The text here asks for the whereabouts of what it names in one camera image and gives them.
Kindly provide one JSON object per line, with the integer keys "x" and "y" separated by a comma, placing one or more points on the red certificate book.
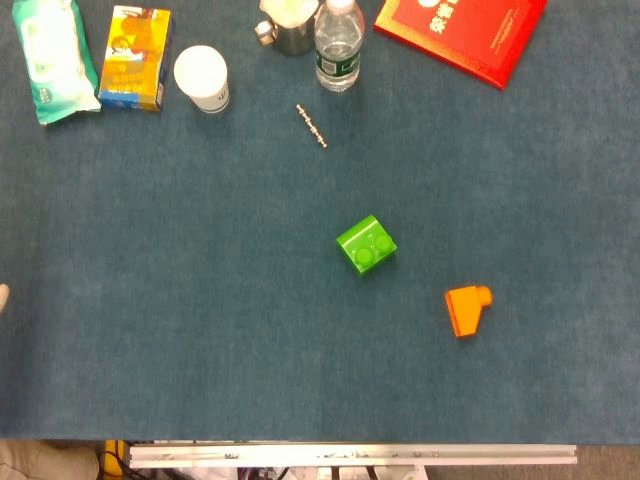
{"x": 465, "y": 40}

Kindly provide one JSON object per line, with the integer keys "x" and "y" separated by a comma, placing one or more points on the stainless steel cup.
{"x": 295, "y": 41}

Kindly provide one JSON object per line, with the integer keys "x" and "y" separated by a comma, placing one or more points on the clear plastic water bottle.
{"x": 337, "y": 55}

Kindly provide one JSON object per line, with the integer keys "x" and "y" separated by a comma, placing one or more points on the orange toy block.
{"x": 465, "y": 310}

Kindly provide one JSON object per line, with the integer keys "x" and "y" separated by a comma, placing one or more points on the beige fabric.
{"x": 45, "y": 460}

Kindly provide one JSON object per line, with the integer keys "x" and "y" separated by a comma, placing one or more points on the yellow and blue carton box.
{"x": 132, "y": 60}

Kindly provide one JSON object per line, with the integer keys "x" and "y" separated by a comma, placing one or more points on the white tissue in cup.
{"x": 287, "y": 10}

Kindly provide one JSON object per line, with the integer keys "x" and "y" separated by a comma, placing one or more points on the green toy block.
{"x": 365, "y": 245}

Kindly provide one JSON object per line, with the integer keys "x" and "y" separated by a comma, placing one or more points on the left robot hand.
{"x": 3, "y": 298}

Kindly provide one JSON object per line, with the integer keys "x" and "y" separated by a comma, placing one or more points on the white paper cup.
{"x": 200, "y": 72}

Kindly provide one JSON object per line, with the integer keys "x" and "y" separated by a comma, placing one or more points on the green wet wipes pack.
{"x": 55, "y": 60}

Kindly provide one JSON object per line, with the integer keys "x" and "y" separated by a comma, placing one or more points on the aluminium profile rail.
{"x": 350, "y": 455}

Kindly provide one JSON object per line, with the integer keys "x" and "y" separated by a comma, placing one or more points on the silver metal bead rod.
{"x": 312, "y": 126}

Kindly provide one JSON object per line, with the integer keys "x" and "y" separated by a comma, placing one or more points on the blue felt table cloth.
{"x": 200, "y": 300}

